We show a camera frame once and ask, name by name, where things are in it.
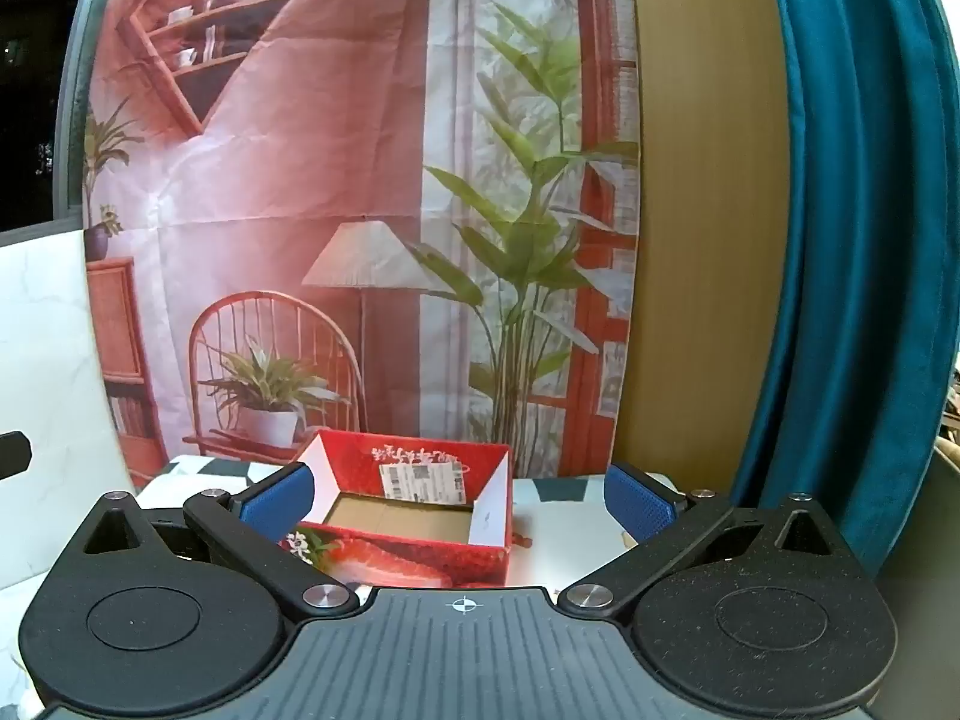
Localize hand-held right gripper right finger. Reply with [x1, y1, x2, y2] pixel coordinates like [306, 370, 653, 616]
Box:
[556, 463, 860, 625]

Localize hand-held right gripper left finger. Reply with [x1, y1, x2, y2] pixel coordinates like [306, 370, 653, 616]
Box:
[77, 463, 361, 622]

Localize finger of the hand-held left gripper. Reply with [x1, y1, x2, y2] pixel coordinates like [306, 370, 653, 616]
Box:
[0, 431, 32, 479]

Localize red strawberry print cardboard box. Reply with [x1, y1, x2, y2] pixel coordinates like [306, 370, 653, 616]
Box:
[281, 427, 515, 590]

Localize white cartoon print mat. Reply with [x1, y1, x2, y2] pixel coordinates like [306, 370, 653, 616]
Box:
[139, 454, 698, 593]

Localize white marble pattern board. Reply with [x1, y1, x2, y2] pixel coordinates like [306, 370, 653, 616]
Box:
[0, 229, 140, 593]

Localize teal curtain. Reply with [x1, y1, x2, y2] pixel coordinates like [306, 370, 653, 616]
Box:
[731, 0, 960, 593]

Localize printed room scene backdrop cloth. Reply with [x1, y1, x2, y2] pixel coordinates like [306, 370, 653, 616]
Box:
[79, 0, 642, 492]

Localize dark window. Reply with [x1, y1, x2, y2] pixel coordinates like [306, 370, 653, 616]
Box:
[0, 0, 102, 230]

